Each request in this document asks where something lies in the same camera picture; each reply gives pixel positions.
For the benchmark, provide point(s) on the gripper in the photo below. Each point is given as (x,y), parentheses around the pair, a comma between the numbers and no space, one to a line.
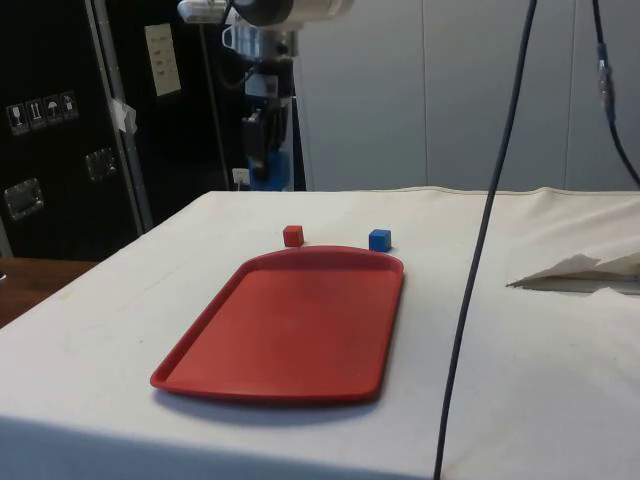
(272,112)

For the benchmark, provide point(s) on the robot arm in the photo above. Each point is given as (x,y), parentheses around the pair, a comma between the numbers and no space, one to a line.
(320,10)

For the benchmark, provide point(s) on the red tray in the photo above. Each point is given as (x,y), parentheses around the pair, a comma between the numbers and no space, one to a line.
(295,325)

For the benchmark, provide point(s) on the small red cube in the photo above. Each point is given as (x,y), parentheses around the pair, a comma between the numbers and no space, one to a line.
(293,236)

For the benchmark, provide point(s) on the pale grey locker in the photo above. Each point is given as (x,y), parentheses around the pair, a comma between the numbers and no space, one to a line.
(360,100)
(470,95)
(582,125)

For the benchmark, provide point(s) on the small blue cube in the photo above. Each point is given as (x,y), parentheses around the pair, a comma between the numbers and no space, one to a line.
(379,240)

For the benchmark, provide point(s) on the black cabinet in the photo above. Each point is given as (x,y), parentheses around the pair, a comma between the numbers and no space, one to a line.
(50,60)

